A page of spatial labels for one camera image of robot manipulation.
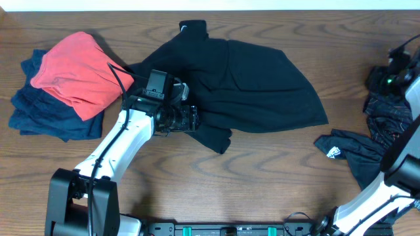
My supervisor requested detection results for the plain black t-shirt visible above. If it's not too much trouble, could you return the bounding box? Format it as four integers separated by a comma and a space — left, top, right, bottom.
127, 20, 328, 154

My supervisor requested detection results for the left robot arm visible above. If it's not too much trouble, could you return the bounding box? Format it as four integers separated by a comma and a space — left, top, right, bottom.
45, 70, 199, 235

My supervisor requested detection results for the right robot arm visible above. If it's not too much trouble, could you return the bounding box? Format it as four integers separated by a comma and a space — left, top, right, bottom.
311, 46, 419, 235

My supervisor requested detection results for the folded red garment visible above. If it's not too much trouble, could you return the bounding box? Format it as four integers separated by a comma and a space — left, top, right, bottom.
30, 31, 134, 121

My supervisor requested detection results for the folded navy blue garment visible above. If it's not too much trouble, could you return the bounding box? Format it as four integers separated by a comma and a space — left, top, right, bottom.
9, 49, 104, 142

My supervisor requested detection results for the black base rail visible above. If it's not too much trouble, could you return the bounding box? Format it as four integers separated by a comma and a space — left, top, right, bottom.
140, 217, 324, 236

